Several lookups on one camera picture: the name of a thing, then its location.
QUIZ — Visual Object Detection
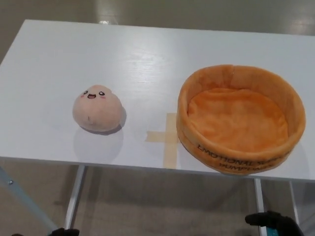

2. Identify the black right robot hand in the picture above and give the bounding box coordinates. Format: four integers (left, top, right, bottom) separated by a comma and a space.
245, 210, 307, 236

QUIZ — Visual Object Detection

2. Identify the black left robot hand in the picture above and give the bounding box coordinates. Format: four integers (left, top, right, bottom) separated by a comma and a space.
52, 227, 81, 236

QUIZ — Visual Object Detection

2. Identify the pink round plush toy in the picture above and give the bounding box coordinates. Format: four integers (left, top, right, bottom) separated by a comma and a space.
72, 84, 124, 130

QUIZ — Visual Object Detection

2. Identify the orange plush round plate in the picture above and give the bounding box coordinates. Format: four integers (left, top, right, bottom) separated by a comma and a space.
176, 63, 307, 176

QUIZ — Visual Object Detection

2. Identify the white table leg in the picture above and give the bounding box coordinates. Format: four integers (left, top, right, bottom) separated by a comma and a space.
64, 165, 86, 231
289, 180, 302, 219
254, 178, 268, 236

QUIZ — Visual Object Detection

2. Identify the grey metal stand leg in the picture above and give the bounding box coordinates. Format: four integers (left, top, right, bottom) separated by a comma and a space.
0, 166, 59, 236

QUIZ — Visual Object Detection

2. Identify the beige masking tape cross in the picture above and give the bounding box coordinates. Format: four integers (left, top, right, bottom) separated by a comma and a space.
147, 113, 179, 170

